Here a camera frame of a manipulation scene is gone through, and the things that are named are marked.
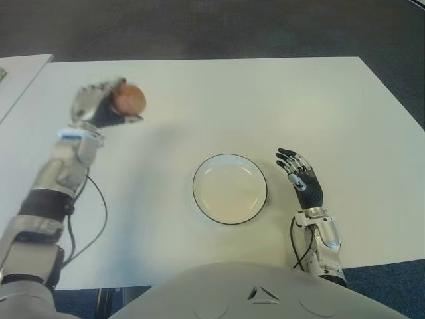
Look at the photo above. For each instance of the dark metal table leg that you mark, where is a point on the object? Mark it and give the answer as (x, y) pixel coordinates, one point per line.
(109, 297)

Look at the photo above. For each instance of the green object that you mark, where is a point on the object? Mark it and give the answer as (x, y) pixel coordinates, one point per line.
(2, 74)

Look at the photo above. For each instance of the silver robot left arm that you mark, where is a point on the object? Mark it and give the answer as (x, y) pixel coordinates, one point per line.
(56, 179)

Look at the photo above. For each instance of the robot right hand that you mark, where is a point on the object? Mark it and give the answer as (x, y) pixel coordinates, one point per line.
(310, 194)

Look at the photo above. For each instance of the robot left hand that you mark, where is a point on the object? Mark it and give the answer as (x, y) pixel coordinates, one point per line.
(84, 106)

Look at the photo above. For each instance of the grey robot torso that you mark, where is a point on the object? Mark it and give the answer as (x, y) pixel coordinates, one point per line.
(265, 299)

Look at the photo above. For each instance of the white plate with black rim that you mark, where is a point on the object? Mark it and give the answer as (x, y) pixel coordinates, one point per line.
(229, 192)

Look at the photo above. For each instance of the red yellow apple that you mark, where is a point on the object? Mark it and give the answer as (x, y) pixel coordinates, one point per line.
(131, 99)

